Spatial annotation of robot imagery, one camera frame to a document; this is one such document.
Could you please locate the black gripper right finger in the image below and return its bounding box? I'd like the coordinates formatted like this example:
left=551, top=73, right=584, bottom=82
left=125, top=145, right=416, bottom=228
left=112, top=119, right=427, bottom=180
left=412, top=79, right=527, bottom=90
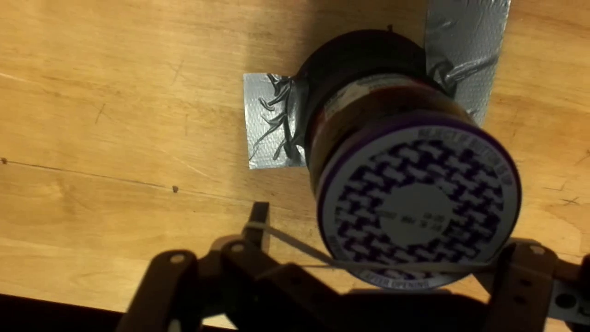
left=484, top=239, right=590, bottom=332

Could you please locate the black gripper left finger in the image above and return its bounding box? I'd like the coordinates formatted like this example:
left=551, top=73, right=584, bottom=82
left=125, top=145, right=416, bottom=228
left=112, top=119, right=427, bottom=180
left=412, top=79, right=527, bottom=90
left=116, top=200, right=320, bottom=332

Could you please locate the dark upside-down cup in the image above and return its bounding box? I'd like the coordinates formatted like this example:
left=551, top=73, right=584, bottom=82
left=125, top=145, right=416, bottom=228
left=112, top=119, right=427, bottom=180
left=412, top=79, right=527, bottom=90
left=296, top=29, right=521, bottom=289

